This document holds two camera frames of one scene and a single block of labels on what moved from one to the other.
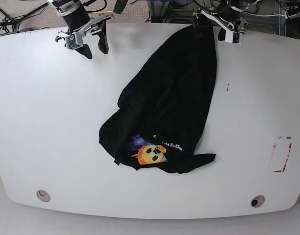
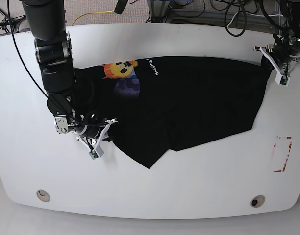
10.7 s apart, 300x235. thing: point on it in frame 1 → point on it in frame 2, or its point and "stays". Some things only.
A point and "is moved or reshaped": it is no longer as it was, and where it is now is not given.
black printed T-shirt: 162,112 is moved or reshaped
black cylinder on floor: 119,6 stays
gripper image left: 80,33 → 87,127
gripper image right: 234,29 → 283,53
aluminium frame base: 159,9 stays
